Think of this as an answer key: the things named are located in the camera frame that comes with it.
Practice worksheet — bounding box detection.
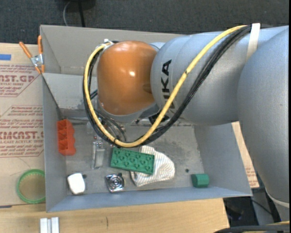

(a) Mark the orange toy brick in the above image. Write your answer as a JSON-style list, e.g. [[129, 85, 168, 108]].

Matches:
[[56, 119, 77, 156]]

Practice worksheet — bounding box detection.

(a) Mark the silver square metal piece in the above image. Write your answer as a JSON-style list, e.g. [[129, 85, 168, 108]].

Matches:
[[105, 172, 125, 193]]

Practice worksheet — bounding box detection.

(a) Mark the green flat toy brick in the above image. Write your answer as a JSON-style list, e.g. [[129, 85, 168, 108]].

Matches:
[[110, 147, 155, 175]]

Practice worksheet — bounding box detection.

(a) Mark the white rounded block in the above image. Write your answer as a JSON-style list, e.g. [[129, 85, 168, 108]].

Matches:
[[66, 172, 86, 196]]

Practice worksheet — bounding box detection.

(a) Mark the white striped cloth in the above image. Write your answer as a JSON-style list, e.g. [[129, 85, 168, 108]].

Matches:
[[130, 145, 176, 187]]

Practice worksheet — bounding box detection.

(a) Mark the brown cardboard board red print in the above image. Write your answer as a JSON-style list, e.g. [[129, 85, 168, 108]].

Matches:
[[0, 42, 260, 208]]

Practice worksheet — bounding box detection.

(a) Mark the grey metal bin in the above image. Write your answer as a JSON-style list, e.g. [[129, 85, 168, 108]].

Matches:
[[39, 24, 253, 213]]

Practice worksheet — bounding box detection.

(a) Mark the small green block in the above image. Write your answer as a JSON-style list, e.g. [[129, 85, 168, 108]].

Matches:
[[191, 173, 210, 188]]

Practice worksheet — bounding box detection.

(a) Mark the green ring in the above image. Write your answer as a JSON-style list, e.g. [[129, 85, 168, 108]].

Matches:
[[16, 169, 47, 204]]

